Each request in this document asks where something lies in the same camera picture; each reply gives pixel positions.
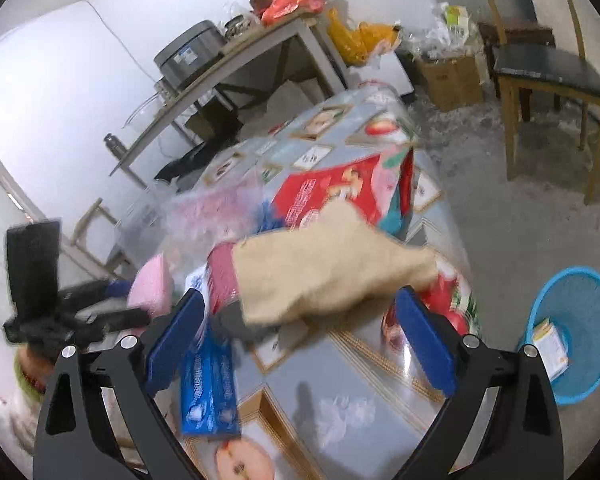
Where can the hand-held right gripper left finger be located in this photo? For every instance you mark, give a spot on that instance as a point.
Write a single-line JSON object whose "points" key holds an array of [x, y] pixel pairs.
{"points": [[177, 340]]}

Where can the blue mesh waste basket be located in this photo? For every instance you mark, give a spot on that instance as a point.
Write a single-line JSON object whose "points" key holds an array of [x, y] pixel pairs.
{"points": [[587, 305]]}

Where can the grey rice cooker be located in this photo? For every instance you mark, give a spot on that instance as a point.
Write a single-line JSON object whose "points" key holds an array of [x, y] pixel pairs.
{"points": [[190, 55]]}

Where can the brown cardboard box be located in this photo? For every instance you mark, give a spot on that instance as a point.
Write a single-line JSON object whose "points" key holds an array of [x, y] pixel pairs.
{"points": [[450, 82]]}

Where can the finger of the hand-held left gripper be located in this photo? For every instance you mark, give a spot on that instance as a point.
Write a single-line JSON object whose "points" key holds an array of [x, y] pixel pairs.
{"points": [[125, 319], [117, 290]]}

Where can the wooden stool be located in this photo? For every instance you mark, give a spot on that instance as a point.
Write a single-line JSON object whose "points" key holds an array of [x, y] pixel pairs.
{"points": [[92, 230]]}

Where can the clear crumpled plastic bag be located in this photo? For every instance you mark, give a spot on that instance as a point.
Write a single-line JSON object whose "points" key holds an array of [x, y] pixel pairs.
{"points": [[215, 215]]}

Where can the clear plastic wrap pile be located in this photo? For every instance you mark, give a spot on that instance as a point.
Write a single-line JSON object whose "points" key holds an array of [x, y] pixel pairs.
{"points": [[445, 30]]}

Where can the dark brown stool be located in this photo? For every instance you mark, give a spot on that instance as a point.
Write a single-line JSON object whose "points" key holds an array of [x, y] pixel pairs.
{"points": [[517, 27]]}

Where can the wooden side table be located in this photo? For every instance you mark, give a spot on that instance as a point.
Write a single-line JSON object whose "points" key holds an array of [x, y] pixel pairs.
{"points": [[220, 67]]}

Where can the pink sponge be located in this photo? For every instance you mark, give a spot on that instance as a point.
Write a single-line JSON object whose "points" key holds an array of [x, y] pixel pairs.
{"points": [[152, 285]]}

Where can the beige cloth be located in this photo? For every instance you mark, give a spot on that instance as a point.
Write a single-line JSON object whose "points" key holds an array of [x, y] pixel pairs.
{"points": [[325, 265]]}

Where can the red printed flat box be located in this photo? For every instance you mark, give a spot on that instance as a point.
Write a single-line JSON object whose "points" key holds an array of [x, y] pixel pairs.
{"points": [[340, 190]]}

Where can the printed fruit tablecloth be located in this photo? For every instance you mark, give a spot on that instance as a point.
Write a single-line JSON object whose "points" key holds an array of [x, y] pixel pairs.
{"points": [[360, 375]]}

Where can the orange red plastic bag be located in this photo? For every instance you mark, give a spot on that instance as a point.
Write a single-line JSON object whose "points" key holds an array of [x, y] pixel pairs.
{"points": [[285, 2]]}

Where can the white yellow packet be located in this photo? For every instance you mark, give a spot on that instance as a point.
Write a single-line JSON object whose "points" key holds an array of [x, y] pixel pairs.
{"points": [[550, 345]]}

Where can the black cloth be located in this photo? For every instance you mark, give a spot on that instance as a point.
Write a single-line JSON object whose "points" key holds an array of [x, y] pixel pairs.
{"points": [[185, 165]]}

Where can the dark metal flask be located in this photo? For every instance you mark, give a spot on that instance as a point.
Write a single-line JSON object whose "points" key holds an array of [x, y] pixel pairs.
{"points": [[114, 145]]}

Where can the yellow plastic bag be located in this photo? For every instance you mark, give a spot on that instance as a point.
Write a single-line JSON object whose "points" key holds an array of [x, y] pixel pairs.
{"points": [[347, 40]]}

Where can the red cylindrical can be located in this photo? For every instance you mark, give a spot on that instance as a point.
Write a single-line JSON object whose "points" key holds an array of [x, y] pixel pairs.
{"points": [[222, 280]]}

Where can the blue white carton box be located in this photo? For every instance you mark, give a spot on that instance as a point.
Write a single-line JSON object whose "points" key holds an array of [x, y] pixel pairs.
{"points": [[210, 385]]}

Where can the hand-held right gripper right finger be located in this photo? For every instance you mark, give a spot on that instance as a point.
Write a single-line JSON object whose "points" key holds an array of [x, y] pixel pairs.
{"points": [[425, 340]]}

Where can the wooden chair black seat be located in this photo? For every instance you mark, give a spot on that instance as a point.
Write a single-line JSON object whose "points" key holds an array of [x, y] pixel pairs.
{"points": [[550, 67]]}

